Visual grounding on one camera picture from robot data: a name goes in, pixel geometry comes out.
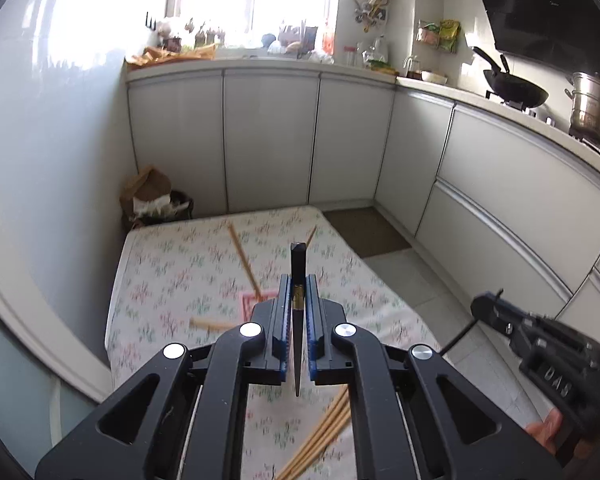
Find black trash bin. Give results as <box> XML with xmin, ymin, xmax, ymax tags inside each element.
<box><xmin>125</xmin><ymin>190</ymin><xmax>195</xmax><ymax>231</ymax></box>

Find black range hood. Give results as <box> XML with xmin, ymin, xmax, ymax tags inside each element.
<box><xmin>465</xmin><ymin>0</ymin><xmax>600</xmax><ymax>68</ymax></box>

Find black chopstick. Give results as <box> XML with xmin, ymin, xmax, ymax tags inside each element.
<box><xmin>439</xmin><ymin>287</ymin><xmax>505</xmax><ymax>356</ymax></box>
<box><xmin>290</xmin><ymin>242</ymin><xmax>308</xmax><ymax>397</ymax></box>

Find white kitchen countertop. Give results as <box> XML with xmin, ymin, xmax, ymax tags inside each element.
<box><xmin>125</xmin><ymin>55</ymin><xmax>600</xmax><ymax>201</ymax></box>

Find pink perforated utensil holder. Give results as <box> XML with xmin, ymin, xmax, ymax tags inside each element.
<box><xmin>240</xmin><ymin>290</ymin><xmax>281</xmax><ymax>318</ymax></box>

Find green snack packets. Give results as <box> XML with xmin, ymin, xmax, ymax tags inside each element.
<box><xmin>439</xmin><ymin>20</ymin><xmax>461</xmax><ymax>53</ymax></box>

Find steel stock pot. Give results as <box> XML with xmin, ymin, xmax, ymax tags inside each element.
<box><xmin>565</xmin><ymin>72</ymin><xmax>600</xmax><ymax>143</ymax></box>

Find kitchen window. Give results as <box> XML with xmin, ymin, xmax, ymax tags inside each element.
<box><xmin>167</xmin><ymin>0</ymin><xmax>348</xmax><ymax>51</ymax></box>

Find glass sliding door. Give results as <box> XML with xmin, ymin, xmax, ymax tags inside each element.
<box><xmin>0</xmin><ymin>245</ymin><xmax>116</xmax><ymax>480</ymax></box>

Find brown paper wrapping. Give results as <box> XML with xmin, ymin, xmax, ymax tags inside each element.
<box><xmin>127</xmin><ymin>42</ymin><xmax>216</xmax><ymax>68</ymax></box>

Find black wok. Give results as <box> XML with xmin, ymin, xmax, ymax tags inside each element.
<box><xmin>471</xmin><ymin>46</ymin><xmax>550</xmax><ymax>108</ymax></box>

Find brown floor mat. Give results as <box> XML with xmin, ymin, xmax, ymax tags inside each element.
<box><xmin>322</xmin><ymin>206</ymin><xmax>412</xmax><ymax>260</ymax></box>

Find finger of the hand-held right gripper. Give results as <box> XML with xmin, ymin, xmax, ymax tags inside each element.
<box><xmin>470</xmin><ymin>291</ymin><xmax>532</xmax><ymax>342</ymax></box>

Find white base cabinets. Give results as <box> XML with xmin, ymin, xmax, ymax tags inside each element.
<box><xmin>126</xmin><ymin>67</ymin><xmax>600</xmax><ymax>351</ymax></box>

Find person's right hand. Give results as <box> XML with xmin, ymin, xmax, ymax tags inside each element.
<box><xmin>525</xmin><ymin>410</ymin><xmax>564</xmax><ymax>456</ymax></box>

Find floral tablecloth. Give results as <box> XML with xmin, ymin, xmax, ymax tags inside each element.
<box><xmin>104</xmin><ymin>205</ymin><xmax>441</xmax><ymax>480</ymax></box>

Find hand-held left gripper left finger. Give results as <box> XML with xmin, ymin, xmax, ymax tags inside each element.
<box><xmin>35</xmin><ymin>274</ymin><xmax>293</xmax><ymax>480</ymax></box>

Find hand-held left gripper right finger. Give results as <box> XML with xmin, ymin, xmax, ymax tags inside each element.
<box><xmin>306</xmin><ymin>274</ymin><xmax>563</xmax><ymax>480</ymax></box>

